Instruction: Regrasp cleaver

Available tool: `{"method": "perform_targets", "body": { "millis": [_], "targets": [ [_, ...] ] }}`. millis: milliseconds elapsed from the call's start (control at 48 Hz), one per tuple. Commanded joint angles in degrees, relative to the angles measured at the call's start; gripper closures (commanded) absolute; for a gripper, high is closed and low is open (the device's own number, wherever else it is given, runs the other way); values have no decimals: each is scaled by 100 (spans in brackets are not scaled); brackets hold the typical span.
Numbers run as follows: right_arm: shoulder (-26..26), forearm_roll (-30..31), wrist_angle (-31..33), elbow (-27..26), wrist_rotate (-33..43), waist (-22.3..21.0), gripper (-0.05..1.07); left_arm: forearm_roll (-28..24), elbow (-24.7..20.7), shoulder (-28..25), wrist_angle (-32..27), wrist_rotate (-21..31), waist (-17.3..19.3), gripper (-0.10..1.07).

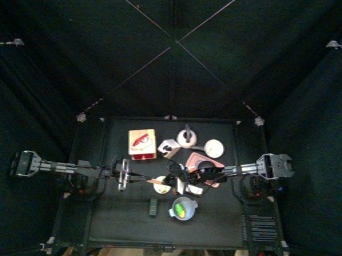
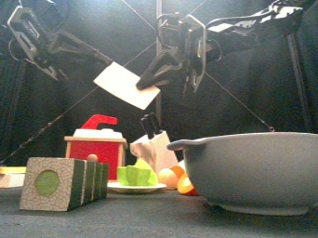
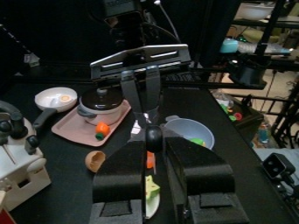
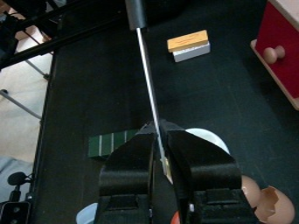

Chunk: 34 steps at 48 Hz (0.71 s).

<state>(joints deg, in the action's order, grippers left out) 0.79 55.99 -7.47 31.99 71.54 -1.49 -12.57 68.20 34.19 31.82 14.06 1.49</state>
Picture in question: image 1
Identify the green yellow toy vegetable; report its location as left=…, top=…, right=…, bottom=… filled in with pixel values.
left=174, top=202, right=188, bottom=217

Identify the white toy cube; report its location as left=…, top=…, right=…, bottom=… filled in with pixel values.
left=156, top=138, right=183, bottom=160

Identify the white text label sticker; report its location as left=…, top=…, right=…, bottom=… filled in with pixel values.
left=246, top=213, right=280, bottom=245

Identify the small white toy piece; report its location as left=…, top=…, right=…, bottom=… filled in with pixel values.
left=186, top=183, right=204, bottom=197

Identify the grey toy bowl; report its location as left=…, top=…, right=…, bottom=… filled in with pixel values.
left=167, top=196, right=200, bottom=222

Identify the cream round toy disc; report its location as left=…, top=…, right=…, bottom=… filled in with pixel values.
left=152, top=175, right=174, bottom=195

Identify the red snack box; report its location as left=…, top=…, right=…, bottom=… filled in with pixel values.
left=127, top=128, right=159, bottom=162

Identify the dark rectangular block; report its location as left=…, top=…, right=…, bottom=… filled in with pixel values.
left=148, top=197, right=160, bottom=217

